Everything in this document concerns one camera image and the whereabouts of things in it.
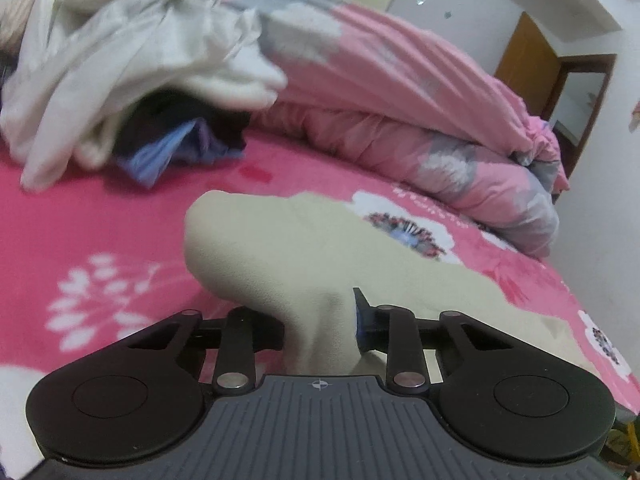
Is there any pink flower-print bed blanket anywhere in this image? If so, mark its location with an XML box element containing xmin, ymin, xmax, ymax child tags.
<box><xmin>0</xmin><ymin>125</ymin><xmax>640</xmax><ymax>480</ymax></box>

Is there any pile of white clothes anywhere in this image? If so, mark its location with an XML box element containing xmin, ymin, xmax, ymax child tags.
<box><xmin>0</xmin><ymin>0</ymin><xmax>288</xmax><ymax>192</ymax></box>

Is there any beige zip jacket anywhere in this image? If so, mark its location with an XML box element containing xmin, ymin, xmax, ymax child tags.
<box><xmin>185</xmin><ymin>191</ymin><xmax>601</xmax><ymax>377</ymax></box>

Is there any light blue garment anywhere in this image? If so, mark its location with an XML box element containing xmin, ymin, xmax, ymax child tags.
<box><xmin>117</xmin><ymin>119</ymin><xmax>247</xmax><ymax>189</ymax></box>

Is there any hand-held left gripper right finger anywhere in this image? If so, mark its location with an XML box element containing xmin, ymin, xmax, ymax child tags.
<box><xmin>352</xmin><ymin>287</ymin><xmax>506</xmax><ymax>395</ymax></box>

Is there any brown wooden door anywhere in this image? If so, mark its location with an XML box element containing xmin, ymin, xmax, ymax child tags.
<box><xmin>495</xmin><ymin>12</ymin><xmax>559</xmax><ymax>119</ymax></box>

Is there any pink floral quilt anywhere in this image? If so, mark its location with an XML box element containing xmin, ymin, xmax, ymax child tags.
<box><xmin>220</xmin><ymin>0</ymin><xmax>571</xmax><ymax>259</ymax></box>

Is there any black garment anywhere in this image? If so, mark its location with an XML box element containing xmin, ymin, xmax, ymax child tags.
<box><xmin>115</xmin><ymin>90</ymin><xmax>251</xmax><ymax>162</ymax></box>

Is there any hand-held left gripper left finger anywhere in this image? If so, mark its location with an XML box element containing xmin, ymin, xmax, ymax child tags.
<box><xmin>127</xmin><ymin>307</ymin><xmax>286</xmax><ymax>393</ymax></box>

